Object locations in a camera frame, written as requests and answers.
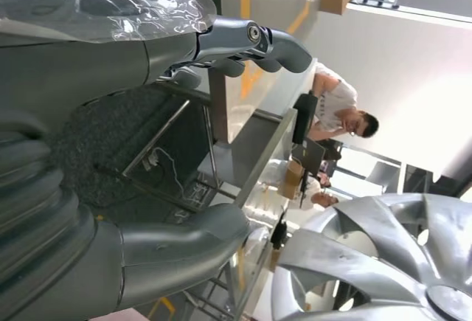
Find small brown cardboard box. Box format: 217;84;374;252
278;159;304;200

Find black case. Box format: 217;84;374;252
271;208;288;252

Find grey laptop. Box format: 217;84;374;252
291;137;326;177

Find person at desk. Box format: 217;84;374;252
308;62;379;142
287;172;340;227

